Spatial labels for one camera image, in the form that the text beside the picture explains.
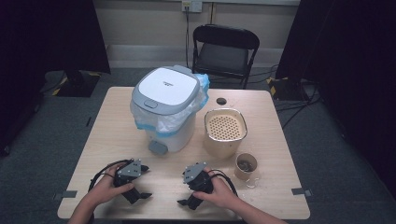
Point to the beige strainer bucket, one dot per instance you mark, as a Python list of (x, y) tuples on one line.
[(222, 146)]

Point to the grey tape strip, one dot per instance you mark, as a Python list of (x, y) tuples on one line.
[(67, 194), (300, 191)]

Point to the person's right hand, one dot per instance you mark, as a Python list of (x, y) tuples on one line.
[(219, 194)]

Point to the spilled water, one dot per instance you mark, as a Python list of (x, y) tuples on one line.
[(252, 183)]

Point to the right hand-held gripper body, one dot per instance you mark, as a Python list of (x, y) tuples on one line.
[(194, 172)]

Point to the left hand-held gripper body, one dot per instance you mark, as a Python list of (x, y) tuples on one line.
[(129, 169)]

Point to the person's left hand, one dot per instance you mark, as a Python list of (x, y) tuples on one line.
[(104, 189)]

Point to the white wall socket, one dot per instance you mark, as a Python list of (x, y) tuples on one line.
[(192, 5)]

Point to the dark curtain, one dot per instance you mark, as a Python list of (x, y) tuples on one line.
[(351, 62), (46, 37)]

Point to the black folding chair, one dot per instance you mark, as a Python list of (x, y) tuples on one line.
[(224, 57)]

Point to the wet dark tea leaves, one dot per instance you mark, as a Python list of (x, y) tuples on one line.
[(246, 165)]

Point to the white and blue trash bag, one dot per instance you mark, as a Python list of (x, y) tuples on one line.
[(174, 121)]

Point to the white lidded trash can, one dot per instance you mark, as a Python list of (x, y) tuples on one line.
[(168, 84)]

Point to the brown paper cup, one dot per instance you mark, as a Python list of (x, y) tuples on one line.
[(241, 174)]

